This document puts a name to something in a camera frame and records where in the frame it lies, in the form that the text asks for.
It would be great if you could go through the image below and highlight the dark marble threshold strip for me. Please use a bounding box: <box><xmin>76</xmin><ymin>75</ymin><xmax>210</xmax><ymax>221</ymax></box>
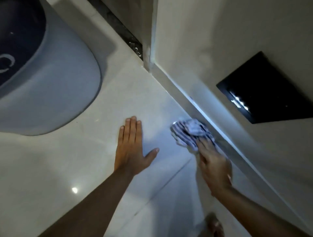
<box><xmin>88</xmin><ymin>0</ymin><xmax>143</xmax><ymax>58</ymax></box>

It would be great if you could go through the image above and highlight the striped cleaning cloth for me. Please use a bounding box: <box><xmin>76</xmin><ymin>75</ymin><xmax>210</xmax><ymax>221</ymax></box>
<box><xmin>170</xmin><ymin>118</ymin><xmax>216</xmax><ymax>154</ymax></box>

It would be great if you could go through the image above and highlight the person's bare foot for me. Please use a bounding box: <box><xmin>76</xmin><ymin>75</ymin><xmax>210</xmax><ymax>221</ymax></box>
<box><xmin>205</xmin><ymin>212</ymin><xmax>224</xmax><ymax>237</ymax></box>

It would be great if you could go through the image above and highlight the person's left forearm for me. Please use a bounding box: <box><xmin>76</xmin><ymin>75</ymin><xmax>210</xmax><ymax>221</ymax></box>
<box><xmin>38</xmin><ymin>168</ymin><xmax>134</xmax><ymax>237</ymax></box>

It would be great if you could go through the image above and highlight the person's right forearm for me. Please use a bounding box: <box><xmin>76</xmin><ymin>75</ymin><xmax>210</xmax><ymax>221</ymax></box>
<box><xmin>211</xmin><ymin>185</ymin><xmax>311</xmax><ymax>237</ymax></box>

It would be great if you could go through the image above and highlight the person's left hand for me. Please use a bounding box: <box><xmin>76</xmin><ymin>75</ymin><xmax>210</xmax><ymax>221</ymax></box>
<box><xmin>114</xmin><ymin>116</ymin><xmax>159</xmax><ymax>177</ymax></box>

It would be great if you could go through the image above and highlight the black flush plate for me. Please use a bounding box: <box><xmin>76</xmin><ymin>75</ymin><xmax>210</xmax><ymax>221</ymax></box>
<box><xmin>216</xmin><ymin>51</ymin><xmax>313</xmax><ymax>124</ymax></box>

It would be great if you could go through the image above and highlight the person's right hand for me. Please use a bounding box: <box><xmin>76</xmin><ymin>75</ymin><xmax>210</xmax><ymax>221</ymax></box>
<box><xmin>196</xmin><ymin>137</ymin><xmax>233</xmax><ymax>196</ymax></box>

